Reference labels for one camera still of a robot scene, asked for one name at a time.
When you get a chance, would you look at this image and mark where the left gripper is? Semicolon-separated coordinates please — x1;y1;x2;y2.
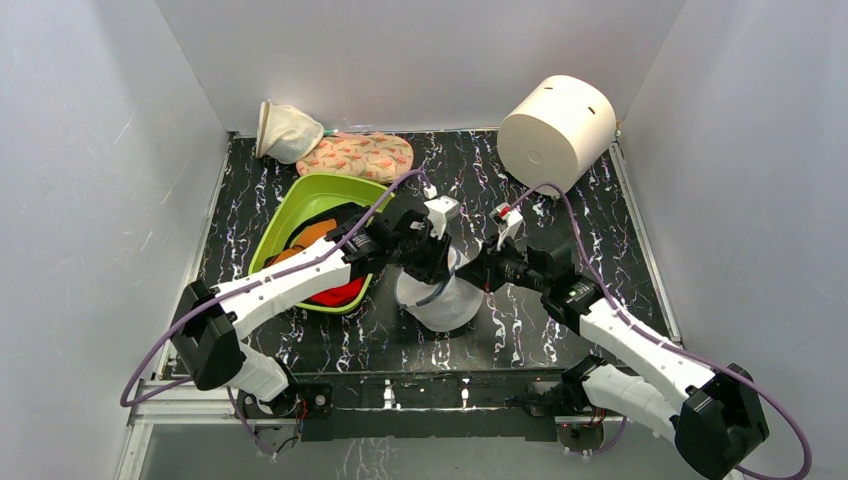
390;224;451;286

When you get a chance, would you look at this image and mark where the white mesh laundry bag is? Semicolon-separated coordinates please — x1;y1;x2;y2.
394;247;484;332

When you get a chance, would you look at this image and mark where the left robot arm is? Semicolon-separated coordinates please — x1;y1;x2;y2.
171;196;459;416

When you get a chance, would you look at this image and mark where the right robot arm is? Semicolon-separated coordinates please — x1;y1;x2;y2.
456;238;770;479

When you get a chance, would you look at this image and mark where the black bra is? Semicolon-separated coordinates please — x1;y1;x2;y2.
284;202;367;249

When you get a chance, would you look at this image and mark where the floral pink laundry bag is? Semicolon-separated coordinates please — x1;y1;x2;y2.
296;133;414;185

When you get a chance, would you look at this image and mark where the red bra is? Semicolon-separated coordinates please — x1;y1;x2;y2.
305;277;366;308

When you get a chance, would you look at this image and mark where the orange bra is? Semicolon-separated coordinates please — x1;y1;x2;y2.
264;219;337;267

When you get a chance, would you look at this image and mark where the beige mesh laundry bag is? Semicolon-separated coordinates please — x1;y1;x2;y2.
255;100;325;164

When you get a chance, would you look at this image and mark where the green plastic basin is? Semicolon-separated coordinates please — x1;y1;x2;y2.
248;173;387;314

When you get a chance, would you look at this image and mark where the large white cylinder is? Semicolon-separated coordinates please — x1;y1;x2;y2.
497;75;617;197

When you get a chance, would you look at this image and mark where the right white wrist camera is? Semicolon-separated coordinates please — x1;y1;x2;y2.
490;202;523;251

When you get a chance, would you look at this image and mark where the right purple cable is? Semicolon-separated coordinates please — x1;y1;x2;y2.
506;183;813;480

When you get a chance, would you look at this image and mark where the purple cable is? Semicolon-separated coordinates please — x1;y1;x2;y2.
506;183;813;480
120;167;435;408

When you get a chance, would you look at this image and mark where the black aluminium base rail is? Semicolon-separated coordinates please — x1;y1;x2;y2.
129;367;727;458

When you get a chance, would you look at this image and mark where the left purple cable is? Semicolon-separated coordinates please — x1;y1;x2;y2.
120;167;435;408

